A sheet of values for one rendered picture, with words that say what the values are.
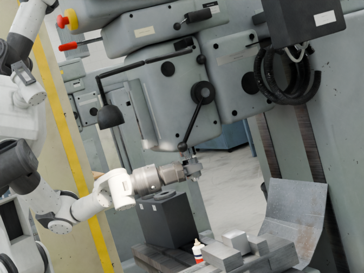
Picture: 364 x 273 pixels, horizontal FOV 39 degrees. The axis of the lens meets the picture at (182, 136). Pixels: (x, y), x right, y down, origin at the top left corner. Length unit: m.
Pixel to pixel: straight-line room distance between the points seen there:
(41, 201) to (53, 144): 1.58
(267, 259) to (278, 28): 0.64
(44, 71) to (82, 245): 1.10
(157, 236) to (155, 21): 0.91
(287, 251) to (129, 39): 0.75
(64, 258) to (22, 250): 1.33
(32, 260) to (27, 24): 0.85
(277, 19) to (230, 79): 0.26
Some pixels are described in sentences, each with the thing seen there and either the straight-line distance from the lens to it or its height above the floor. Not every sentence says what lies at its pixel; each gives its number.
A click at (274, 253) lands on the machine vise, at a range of 1.52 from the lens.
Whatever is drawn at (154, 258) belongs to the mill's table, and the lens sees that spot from 1.95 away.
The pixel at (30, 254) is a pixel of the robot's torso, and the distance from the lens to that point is 2.00.
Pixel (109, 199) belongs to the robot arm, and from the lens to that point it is 1.67.
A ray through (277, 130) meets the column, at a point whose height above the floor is 1.24.
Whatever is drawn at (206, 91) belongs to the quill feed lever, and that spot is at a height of 1.46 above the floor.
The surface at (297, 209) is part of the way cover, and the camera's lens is 1.80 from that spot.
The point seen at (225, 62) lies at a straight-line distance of 1.54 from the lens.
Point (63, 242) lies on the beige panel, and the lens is 3.29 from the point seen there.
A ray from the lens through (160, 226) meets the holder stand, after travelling 1.99.
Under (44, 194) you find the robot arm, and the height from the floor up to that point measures 1.29.
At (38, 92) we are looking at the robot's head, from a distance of 1.60.
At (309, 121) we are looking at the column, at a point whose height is 1.27.
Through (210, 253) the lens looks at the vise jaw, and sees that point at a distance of 1.50.
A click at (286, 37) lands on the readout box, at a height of 1.54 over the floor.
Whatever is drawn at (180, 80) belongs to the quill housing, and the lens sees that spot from 1.49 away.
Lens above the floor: 1.52
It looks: 7 degrees down
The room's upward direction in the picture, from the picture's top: 16 degrees counter-clockwise
